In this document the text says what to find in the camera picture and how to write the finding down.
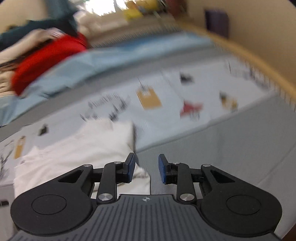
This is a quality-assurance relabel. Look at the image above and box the white long-sleeve shirt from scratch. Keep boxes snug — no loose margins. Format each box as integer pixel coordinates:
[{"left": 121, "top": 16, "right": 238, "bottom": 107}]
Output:
[{"left": 14, "top": 117, "right": 152, "bottom": 200}]

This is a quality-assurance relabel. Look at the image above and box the grey printed bed sheet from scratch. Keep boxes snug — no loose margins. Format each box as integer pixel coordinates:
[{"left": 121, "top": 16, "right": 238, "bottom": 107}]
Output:
[{"left": 1, "top": 45, "right": 295, "bottom": 237}]

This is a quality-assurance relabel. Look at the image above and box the light blue duvet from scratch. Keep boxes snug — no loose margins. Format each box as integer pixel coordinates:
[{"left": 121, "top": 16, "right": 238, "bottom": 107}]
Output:
[{"left": 1, "top": 32, "right": 214, "bottom": 126}]

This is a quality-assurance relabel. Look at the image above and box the red blanket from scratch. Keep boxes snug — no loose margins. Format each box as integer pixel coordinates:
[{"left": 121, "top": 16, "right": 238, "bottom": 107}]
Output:
[{"left": 11, "top": 33, "right": 88, "bottom": 96}]

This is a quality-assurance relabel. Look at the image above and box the cream folded blanket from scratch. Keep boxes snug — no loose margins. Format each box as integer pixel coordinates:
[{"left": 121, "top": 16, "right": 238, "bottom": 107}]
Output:
[{"left": 1, "top": 28, "right": 65, "bottom": 97}]

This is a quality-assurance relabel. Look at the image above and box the white plush toy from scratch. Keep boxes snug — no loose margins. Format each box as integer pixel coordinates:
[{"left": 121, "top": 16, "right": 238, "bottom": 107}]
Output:
[{"left": 74, "top": 11, "right": 110, "bottom": 40}]

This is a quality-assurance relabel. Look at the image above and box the dark purple box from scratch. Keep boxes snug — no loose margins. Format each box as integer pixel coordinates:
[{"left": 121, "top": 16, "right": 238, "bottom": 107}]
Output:
[{"left": 205, "top": 9, "right": 229, "bottom": 39}]

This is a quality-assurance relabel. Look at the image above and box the yellow plush toy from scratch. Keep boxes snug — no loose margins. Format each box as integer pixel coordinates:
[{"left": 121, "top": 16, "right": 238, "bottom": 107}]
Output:
[{"left": 123, "top": 0, "right": 161, "bottom": 20}]

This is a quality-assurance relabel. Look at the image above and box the teal shark plush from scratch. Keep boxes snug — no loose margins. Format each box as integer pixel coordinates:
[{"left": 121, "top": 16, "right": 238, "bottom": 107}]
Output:
[{"left": 1, "top": 7, "right": 78, "bottom": 51}]

